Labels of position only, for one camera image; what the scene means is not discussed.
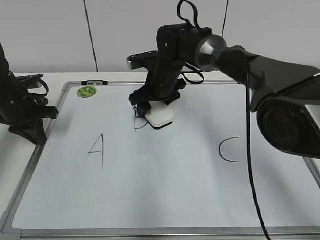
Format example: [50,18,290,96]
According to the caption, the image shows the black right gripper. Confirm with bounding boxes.
[129,56,185,118]

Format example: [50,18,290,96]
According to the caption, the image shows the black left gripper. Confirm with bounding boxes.
[0,47,59,145]

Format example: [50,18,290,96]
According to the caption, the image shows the white whiteboard eraser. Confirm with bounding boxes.
[144,101,174,130]

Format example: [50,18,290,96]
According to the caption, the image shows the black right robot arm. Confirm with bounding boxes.
[127,23,320,159]

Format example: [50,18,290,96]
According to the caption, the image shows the green round magnet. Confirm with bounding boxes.
[77,86,97,99]

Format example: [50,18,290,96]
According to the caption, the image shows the white magnetic whiteboard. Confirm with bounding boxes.
[0,78,320,240]

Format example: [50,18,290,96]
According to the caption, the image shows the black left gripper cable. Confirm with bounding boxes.
[14,74,50,99]

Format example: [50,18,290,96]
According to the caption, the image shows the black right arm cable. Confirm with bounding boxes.
[176,0,272,240]

